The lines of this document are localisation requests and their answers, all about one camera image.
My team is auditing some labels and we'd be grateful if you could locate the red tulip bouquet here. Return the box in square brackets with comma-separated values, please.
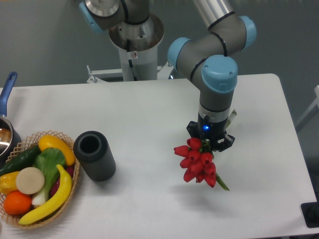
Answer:
[173, 110, 238, 192]

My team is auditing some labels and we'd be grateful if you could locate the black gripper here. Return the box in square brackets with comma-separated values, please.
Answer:
[186, 111, 235, 152]

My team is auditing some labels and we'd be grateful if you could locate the black device at table edge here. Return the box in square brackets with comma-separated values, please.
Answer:
[301, 202, 319, 228]

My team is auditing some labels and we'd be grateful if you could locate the yellow banana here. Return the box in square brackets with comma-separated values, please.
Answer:
[18, 164, 72, 226]

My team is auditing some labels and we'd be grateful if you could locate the woven wicker basket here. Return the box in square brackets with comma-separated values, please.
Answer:
[0, 130, 80, 230]

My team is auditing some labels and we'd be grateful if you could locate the beige round disc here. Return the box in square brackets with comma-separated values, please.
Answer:
[15, 167, 44, 195]

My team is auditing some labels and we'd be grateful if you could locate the green cucumber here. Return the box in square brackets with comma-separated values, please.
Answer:
[0, 145, 41, 176]

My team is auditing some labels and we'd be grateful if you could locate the dark grey ribbed vase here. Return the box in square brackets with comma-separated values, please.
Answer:
[73, 131, 116, 182]

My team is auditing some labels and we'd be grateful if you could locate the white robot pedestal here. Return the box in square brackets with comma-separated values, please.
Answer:
[87, 13, 164, 83]

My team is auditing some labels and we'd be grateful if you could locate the green bok choy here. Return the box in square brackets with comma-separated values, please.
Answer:
[32, 147, 66, 207]

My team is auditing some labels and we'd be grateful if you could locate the blue handled saucepan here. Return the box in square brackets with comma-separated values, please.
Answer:
[0, 72, 21, 168]

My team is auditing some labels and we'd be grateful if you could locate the dark red vegetable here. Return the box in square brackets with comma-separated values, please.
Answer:
[50, 166, 74, 198]

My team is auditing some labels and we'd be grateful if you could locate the yellow bell pepper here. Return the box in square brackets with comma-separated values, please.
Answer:
[0, 171, 19, 195]

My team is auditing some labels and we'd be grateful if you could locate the white furniture piece right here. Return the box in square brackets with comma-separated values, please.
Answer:
[295, 85, 319, 133]

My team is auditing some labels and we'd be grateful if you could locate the orange fruit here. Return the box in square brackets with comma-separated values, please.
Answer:
[3, 191, 31, 215]

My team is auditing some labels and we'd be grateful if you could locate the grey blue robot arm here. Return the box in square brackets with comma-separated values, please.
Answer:
[79, 0, 257, 152]

